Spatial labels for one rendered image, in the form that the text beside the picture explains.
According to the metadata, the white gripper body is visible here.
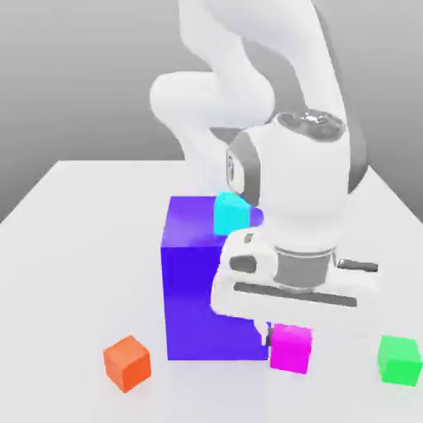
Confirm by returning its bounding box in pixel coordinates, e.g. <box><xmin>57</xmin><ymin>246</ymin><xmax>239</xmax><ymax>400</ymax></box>
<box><xmin>210</xmin><ymin>268</ymin><xmax>381</xmax><ymax>331</ymax></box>

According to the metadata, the small magenta cube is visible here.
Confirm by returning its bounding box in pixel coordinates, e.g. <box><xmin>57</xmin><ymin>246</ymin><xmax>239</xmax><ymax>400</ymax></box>
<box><xmin>269</xmin><ymin>323</ymin><xmax>314</xmax><ymax>375</ymax></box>

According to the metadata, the small green cube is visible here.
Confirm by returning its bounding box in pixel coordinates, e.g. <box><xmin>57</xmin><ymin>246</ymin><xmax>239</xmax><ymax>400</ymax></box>
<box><xmin>377</xmin><ymin>335</ymin><xmax>423</xmax><ymax>387</ymax></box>

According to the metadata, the small cyan cube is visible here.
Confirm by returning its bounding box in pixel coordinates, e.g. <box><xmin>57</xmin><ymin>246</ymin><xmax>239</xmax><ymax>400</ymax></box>
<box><xmin>213</xmin><ymin>191</ymin><xmax>253</xmax><ymax>236</ymax></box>

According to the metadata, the small orange cube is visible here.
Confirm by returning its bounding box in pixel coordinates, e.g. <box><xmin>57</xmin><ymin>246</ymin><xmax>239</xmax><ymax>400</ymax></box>
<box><xmin>102</xmin><ymin>335</ymin><xmax>152</xmax><ymax>394</ymax></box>

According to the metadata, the large blue box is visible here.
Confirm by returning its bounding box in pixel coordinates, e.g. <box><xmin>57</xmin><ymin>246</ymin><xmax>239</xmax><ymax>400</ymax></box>
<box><xmin>160</xmin><ymin>195</ymin><xmax>273</xmax><ymax>362</ymax></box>

